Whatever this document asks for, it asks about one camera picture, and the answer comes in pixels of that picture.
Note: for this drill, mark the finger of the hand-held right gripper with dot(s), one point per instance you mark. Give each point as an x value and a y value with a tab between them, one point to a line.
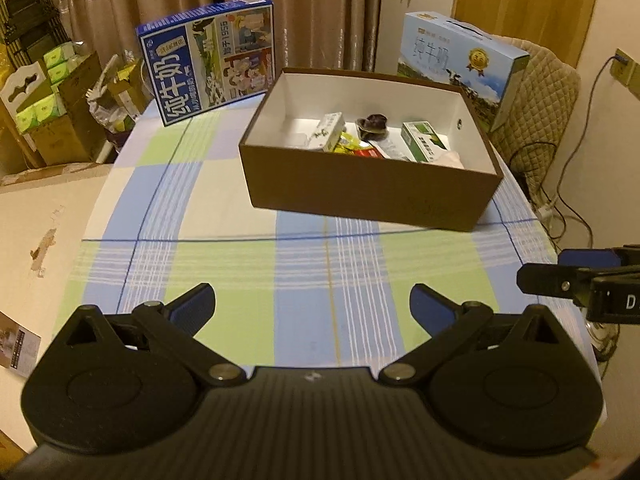
545	280
585	258

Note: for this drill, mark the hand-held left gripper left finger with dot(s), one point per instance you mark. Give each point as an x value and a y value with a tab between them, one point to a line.
192	305

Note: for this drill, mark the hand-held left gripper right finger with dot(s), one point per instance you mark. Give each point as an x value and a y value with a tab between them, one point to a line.
431	308

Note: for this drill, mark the brown cardboard box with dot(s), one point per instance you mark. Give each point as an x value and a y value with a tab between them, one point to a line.
360	195

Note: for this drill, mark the white cloth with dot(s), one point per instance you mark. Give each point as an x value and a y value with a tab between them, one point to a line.
450	160

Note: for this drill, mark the small red packet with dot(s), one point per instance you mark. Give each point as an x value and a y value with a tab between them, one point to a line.
373	153

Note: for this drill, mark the yellow snack packet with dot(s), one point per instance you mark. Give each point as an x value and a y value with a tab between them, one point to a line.
347	148

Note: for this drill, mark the white medicine box green print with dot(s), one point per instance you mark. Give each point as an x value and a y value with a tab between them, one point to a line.
327	132

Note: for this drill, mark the chair with quilted cover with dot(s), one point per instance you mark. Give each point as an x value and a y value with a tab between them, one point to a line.
545	110

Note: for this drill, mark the beige embroidered bed sheet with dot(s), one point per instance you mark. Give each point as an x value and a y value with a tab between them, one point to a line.
35	220

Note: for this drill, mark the printed booklet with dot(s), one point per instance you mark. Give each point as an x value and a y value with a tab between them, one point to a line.
17	345

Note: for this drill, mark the dark blue milk carton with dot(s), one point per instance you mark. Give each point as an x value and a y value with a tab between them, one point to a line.
170	90

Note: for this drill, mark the large cardboard box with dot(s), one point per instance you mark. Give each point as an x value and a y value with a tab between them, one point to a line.
60	130

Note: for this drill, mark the stack of green tissue packs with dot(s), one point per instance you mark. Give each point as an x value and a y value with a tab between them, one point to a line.
42	105

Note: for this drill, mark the light blue milk carton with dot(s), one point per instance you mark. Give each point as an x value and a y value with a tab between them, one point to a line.
435	50

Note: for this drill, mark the black folding chairs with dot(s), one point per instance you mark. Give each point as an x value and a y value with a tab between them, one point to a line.
30	5

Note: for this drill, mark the wall socket with plug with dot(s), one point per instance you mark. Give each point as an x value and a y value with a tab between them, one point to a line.
622	66

